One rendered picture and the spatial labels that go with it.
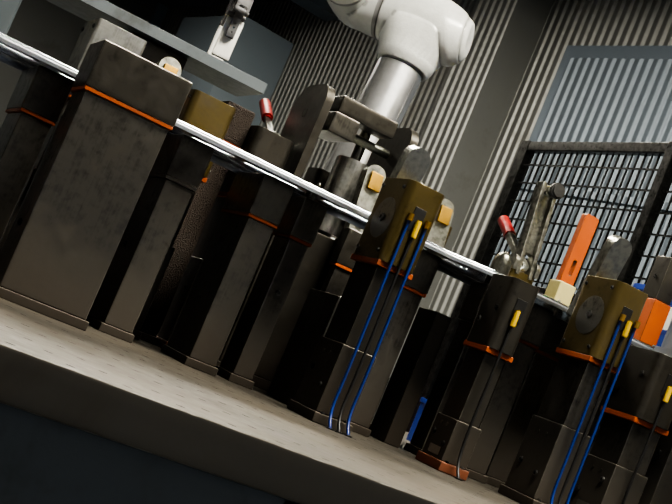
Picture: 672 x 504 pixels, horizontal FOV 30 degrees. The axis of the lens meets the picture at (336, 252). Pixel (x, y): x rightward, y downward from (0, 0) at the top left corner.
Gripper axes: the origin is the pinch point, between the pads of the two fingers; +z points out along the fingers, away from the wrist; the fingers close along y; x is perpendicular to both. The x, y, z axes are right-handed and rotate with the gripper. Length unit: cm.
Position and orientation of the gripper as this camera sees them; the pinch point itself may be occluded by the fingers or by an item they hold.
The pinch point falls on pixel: (221, 48)
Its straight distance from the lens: 216.7
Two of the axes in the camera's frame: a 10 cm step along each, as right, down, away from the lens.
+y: 2.4, 0.1, -9.7
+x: 8.9, 3.9, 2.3
